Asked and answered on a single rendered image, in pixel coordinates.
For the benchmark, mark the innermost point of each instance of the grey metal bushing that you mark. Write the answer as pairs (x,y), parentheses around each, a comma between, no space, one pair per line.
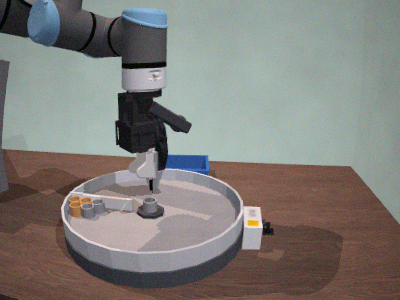
(150,207)
(88,210)
(99,208)

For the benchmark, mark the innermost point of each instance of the bronze bushing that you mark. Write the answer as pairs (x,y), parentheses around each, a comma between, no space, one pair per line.
(74,199)
(75,211)
(86,200)

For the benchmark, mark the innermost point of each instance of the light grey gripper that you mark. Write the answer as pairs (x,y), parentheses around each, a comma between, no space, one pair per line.
(139,131)

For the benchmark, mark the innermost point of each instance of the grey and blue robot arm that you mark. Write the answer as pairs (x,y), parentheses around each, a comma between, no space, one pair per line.
(139,35)

